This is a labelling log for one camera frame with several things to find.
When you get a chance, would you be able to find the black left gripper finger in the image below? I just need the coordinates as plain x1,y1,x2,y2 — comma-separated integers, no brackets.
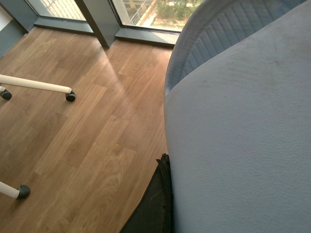
120,154,173,233

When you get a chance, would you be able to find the light blue slipper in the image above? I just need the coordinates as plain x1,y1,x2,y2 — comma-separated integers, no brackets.
164,0,311,233

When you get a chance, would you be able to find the white wheeled stand leg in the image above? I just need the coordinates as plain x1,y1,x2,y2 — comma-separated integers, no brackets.
0,182,31,200
0,74,76,102

